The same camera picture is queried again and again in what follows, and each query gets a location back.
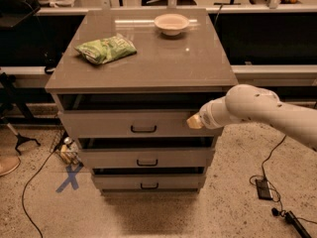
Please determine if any green chip bag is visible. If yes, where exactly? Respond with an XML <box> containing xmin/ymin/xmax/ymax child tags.
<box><xmin>74</xmin><ymin>34</ymin><xmax>137</xmax><ymax>64</ymax></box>

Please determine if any grey top drawer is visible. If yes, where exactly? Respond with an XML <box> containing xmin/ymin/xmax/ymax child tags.
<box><xmin>58</xmin><ymin>110</ymin><xmax>222</xmax><ymax>139</ymax></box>

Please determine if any wire basket with bottles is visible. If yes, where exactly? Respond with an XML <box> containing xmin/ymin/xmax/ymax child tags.
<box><xmin>50</xmin><ymin>130</ymin><xmax>81</xmax><ymax>165</ymax></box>

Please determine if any white bowl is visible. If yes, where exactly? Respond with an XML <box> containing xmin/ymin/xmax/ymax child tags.
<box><xmin>154</xmin><ymin>14</ymin><xmax>189</xmax><ymax>36</ymax></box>

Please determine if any grey drawer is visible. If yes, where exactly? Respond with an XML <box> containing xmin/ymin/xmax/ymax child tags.
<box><xmin>92</xmin><ymin>168</ymin><xmax>206</xmax><ymax>191</ymax></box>
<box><xmin>58</xmin><ymin>110</ymin><xmax>222</xmax><ymax>139</ymax></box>
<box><xmin>79</xmin><ymin>137</ymin><xmax>214</xmax><ymax>168</ymax></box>

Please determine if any black office chair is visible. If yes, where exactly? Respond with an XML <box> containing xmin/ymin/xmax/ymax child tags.
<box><xmin>0</xmin><ymin>0</ymin><xmax>41</xmax><ymax>30</ymax></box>

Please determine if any grey drawer cabinet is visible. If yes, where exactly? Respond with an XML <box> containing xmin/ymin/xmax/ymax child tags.
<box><xmin>45</xmin><ymin>7</ymin><xmax>239</xmax><ymax>196</ymax></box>

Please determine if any black power adapter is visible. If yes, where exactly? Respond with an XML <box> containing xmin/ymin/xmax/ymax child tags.
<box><xmin>256</xmin><ymin>179</ymin><xmax>273</xmax><ymax>200</ymax></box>

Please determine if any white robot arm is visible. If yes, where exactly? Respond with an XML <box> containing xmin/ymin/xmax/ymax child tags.
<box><xmin>187</xmin><ymin>84</ymin><xmax>317</xmax><ymax>151</ymax></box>

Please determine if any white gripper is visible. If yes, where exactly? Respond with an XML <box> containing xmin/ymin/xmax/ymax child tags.
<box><xmin>186</xmin><ymin>97</ymin><xmax>240</xmax><ymax>130</ymax></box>

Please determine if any grey bottom drawer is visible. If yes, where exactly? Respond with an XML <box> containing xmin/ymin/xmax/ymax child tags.
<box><xmin>92</xmin><ymin>168</ymin><xmax>206</xmax><ymax>191</ymax></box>

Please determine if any black cable right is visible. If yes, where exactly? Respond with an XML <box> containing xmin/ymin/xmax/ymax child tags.
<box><xmin>249</xmin><ymin>134</ymin><xmax>317</xmax><ymax>225</ymax></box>

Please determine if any black tripod stand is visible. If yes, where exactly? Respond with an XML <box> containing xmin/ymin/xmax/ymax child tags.
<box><xmin>0</xmin><ymin>67</ymin><xmax>43</xmax><ymax>156</ymax></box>

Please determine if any black top drawer handle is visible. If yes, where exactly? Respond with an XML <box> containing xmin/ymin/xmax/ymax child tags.
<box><xmin>130</xmin><ymin>125</ymin><xmax>157</xmax><ymax>133</ymax></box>

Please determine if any grey middle drawer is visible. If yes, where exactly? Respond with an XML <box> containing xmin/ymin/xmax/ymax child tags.
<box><xmin>79</xmin><ymin>137</ymin><xmax>214</xmax><ymax>168</ymax></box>

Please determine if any black floor cable left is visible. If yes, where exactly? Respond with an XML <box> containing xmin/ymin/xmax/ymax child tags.
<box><xmin>21</xmin><ymin>151</ymin><xmax>55</xmax><ymax>238</ymax></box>

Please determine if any black power strip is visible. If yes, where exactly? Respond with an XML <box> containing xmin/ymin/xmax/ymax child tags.
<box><xmin>284</xmin><ymin>211</ymin><xmax>312</xmax><ymax>238</ymax></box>

